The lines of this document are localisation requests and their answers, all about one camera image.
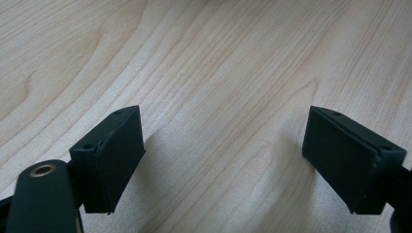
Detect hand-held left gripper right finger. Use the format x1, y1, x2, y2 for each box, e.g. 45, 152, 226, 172
301, 105, 408, 216

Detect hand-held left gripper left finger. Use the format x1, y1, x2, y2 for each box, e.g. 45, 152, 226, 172
68, 104, 147, 216

